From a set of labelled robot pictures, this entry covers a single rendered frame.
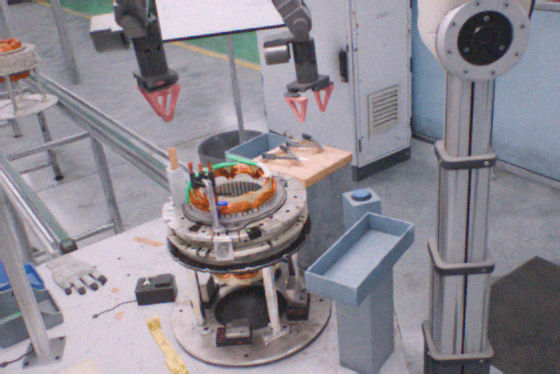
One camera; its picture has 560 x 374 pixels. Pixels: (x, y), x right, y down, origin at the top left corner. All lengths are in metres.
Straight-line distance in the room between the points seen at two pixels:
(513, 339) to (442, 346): 1.11
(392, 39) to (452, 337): 2.46
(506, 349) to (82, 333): 1.64
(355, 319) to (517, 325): 1.52
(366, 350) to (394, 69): 2.67
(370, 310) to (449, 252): 0.27
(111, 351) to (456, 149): 0.90
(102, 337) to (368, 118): 2.50
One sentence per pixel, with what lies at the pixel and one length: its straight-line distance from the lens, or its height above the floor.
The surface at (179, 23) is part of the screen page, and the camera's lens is 2.28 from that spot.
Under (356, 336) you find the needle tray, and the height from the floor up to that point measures 0.88.
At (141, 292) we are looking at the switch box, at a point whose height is 0.82.
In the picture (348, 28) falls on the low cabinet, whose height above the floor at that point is 0.96.
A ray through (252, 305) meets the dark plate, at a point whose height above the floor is 0.78.
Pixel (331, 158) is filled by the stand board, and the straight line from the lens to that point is 1.55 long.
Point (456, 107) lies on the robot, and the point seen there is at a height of 1.28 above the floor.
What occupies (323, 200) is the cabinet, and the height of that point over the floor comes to 0.98.
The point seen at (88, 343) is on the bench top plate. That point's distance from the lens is 1.54.
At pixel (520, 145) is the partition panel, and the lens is 3.62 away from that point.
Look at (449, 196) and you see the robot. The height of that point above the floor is 1.09.
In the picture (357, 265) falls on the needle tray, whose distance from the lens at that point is 1.19.
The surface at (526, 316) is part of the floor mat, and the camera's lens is 2.73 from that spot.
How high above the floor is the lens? 1.70
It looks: 27 degrees down
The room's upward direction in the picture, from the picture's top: 6 degrees counter-clockwise
